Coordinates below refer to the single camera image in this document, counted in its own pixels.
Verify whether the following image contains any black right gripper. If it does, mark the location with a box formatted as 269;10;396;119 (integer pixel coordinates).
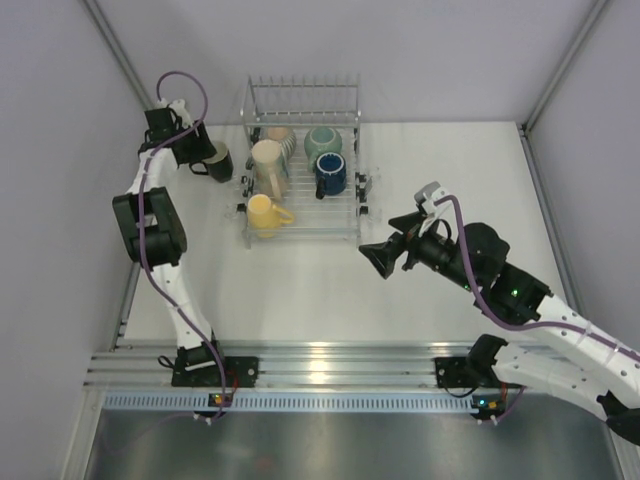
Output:
359;210;479;293

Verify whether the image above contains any black mug cream interior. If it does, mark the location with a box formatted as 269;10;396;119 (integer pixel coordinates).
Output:
189;140;234;183

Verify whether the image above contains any dark blue mug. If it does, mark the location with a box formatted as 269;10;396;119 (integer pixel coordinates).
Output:
315;152;347;200

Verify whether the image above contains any tall cream painted mug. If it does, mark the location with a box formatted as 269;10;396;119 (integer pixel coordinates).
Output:
251;139;289;201

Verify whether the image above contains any green ceramic mug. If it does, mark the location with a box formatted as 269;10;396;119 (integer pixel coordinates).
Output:
304;126;343;161

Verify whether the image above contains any cream ribbed cup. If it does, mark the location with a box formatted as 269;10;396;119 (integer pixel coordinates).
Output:
262;127;297;160

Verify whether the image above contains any yellow cream cup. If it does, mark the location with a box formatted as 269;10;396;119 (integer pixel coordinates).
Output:
247;194;295;238

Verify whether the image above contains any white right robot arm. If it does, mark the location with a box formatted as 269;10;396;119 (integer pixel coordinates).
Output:
358;213;639;444

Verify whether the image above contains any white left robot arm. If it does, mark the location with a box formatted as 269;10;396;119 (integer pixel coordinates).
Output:
112;100;228;386

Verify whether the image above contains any clear acrylic dish rack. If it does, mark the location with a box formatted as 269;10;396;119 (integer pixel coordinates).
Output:
240;74;374;244

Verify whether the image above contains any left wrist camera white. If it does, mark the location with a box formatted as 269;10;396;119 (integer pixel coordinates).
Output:
155;98;186;113

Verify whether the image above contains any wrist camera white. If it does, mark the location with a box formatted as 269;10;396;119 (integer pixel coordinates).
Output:
155;98;186;113
414;181;448;237

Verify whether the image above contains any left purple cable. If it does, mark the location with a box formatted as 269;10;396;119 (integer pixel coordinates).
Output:
137;71;229;419

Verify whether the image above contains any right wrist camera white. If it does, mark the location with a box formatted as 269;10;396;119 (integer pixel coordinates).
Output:
414;181;448;237

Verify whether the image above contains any aluminium mounting rail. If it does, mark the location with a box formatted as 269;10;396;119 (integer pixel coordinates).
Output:
83;340;472;391

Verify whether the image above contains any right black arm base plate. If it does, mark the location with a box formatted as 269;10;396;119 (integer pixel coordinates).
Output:
434;356;478;390

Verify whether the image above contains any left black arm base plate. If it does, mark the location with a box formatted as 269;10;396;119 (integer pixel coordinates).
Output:
171;345;259;388

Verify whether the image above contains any grey slotted cable duct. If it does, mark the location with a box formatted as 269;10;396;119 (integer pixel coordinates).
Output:
103;391;485;413

